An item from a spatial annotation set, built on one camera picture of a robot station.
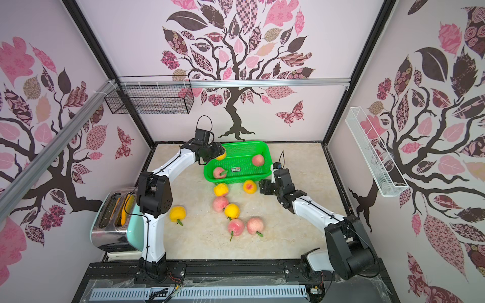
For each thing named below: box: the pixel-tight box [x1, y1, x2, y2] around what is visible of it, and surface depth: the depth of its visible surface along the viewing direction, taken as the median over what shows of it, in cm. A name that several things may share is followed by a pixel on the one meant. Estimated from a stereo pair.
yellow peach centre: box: [224, 203, 241, 220], surface depth 87 cm
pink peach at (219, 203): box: [212, 195, 230, 213], surface depth 89 cm
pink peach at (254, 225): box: [246, 216, 264, 235], surface depth 83 cm
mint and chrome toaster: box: [89, 187, 146, 254], surface depth 72 cm
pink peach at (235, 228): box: [227, 218, 245, 242], surface depth 82 cm
